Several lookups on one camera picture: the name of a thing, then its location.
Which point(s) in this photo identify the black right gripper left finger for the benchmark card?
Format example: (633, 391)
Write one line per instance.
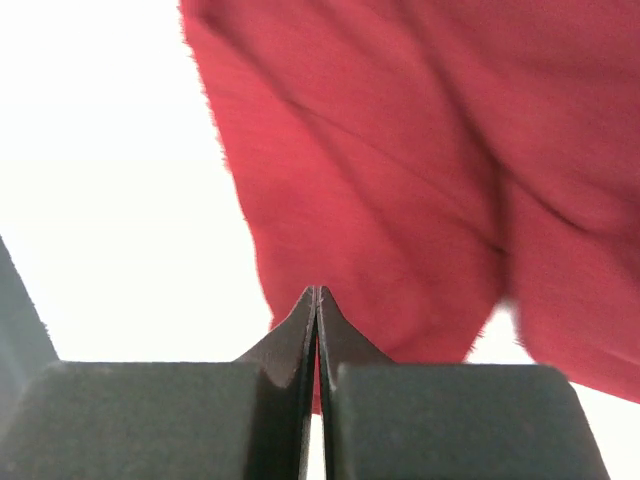
(244, 419)

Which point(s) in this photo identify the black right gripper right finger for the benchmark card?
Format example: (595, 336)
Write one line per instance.
(384, 420)

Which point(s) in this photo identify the dark red t shirt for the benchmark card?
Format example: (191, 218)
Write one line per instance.
(426, 159)

